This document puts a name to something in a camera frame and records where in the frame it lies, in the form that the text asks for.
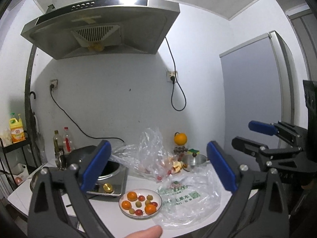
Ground mandarin orange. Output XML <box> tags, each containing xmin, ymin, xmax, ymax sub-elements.
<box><xmin>127</xmin><ymin>191</ymin><xmax>138</xmax><ymax>202</ymax></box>
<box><xmin>145</xmin><ymin>204</ymin><xmax>157</xmax><ymax>215</ymax></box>
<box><xmin>121</xmin><ymin>200</ymin><xmax>132</xmax><ymax>211</ymax></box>

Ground operator finger tip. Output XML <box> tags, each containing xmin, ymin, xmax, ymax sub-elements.
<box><xmin>126</xmin><ymin>225</ymin><xmax>163</xmax><ymax>238</ymax></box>

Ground steel induction cooker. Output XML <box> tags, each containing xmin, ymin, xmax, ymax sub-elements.
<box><xmin>87</xmin><ymin>161</ymin><xmax>128</xmax><ymax>197</ymax></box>

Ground yellow green sponge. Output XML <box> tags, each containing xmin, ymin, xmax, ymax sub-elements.
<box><xmin>187</xmin><ymin>149</ymin><xmax>200</xmax><ymax>157</ymax></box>

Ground grey refrigerator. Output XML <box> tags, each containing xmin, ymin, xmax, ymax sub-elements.
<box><xmin>220</xmin><ymin>31</ymin><xmax>296</xmax><ymax>169</ymax></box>

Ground printed flat plastic bag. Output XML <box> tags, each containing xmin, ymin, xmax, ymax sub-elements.
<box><xmin>153</xmin><ymin>164</ymin><xmax>221</xmax><ymax>229</ymax></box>

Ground dark oil bottle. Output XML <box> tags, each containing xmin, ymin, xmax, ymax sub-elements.
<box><xmin>53</xmin><ymin>130</ymin><xmax>63</xmax><ymax>156</ymax></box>

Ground orange peel pieces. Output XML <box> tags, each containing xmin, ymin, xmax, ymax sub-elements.
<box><xmin>171</xmin><ymin>160</ymin><xmax>184</xmax><ymax>175</ymax></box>

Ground clear box of dark fruit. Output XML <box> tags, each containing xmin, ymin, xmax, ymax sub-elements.
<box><xmin>174</xmin><ymin>146</ymin><xmax>188</xmax><ymax>154</ymax></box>

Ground white plate black rim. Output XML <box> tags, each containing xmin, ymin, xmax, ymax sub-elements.
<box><xmin>119</xmin><ymin>189</ymin><xmax>163</xmax><ymax>220</ymax></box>

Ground steel pot lid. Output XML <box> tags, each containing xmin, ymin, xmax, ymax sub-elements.
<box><xmin>30</xmin><ymin>169</ymin><xmax>41</xmax><ymax>192</ymax></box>

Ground large orange with leaf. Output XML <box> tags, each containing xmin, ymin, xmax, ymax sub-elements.
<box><xmin>174</xmin><ymin>132</ymin><xmax>187</xmax><ymax>146</ymax></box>

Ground clear crumpled plastic bag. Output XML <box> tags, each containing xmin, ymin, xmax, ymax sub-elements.
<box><xmin>110</xmin><ymin>128</ymin><xmax>176</xmax><ymax>182</ymax></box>

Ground black storage rack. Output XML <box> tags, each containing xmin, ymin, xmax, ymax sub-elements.
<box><xmin>1</xmin><ymin>132</ymin><xmax>39</xmax><ymax>191</ymax></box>

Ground black umbrella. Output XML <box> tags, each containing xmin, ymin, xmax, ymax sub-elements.
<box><xmin>30</xmin><ymin>103</ymin><xmax>40</xmax><ymax>154</ymax></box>

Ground yellow detergent bottle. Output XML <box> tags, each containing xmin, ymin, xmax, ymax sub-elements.
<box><xmin>9</xmin><ymin>113</ymin><xmax>25</xmax><ymax>143</ymax></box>

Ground steel range hood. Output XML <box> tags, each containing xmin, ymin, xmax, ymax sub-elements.
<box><xmin>21</xmin><ymin>0</ymin><xmax>180</xmax><ymax>60</ymax></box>

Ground black wok with wooden handle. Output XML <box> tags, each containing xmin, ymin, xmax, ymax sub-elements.
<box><xmin>64</xmin><ymin>144</ymin><xmax>119</xmax><ymax>176</ymax></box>

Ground black cooker power cable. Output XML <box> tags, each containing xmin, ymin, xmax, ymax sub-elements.
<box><xmin>50</xmin><ymin>85</ymin><xmax>125</xmax><ymax>144</ymax></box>

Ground left wall socket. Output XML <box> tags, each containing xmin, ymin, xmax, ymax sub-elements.
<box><xmin>49</xmin><ymin>79</ymin><xmax>58</xmax><ymax>91</ymax></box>

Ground wall socket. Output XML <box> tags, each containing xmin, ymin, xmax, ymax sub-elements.
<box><xmin>49</xmin><ymin>79</ymin><xmax>58</xmax><ymax>91</ymax></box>
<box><xmin>167</xmin><ymin>71</ymin><xmax>178</xmax><ymax>82</ymax></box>

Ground right wall socket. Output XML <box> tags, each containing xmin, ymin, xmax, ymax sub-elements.
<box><xmin>167</xmin><ymin>71</ymin><xmax>178</xmax><ymax>82</ymax></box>

